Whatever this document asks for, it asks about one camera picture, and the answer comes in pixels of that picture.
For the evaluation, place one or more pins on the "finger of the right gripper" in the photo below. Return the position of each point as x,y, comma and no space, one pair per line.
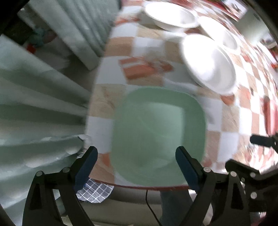
266,141
260,189

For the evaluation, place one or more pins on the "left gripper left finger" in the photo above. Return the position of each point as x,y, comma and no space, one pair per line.
41,208

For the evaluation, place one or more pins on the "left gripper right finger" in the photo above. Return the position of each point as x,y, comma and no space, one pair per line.
223,192

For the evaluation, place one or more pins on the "green square plate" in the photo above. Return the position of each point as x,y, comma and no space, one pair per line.
150,124

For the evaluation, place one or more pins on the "white foam bowl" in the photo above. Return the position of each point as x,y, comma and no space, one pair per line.
171,17
208,64
219,33

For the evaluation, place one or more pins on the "blue checkered cloth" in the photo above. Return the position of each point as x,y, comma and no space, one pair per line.
94,192

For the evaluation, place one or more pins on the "teal curtain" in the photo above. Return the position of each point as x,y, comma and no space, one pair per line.
43,111

